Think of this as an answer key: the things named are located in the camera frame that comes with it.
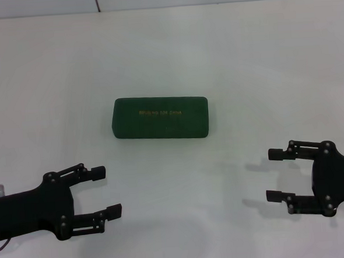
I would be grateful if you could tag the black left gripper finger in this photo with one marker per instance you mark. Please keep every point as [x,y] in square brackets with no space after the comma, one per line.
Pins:
[98,173]
[114,212]

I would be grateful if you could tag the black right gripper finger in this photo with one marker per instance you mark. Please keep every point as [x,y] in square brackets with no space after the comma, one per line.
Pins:
[274,195]
[275,154]

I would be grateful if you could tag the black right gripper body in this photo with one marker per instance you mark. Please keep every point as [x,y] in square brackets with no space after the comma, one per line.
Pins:
[338,180]

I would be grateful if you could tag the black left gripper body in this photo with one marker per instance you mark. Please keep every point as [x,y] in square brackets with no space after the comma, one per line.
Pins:
[25,214]

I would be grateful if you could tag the green glasses case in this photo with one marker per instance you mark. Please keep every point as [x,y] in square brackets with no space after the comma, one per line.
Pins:
[160,124]

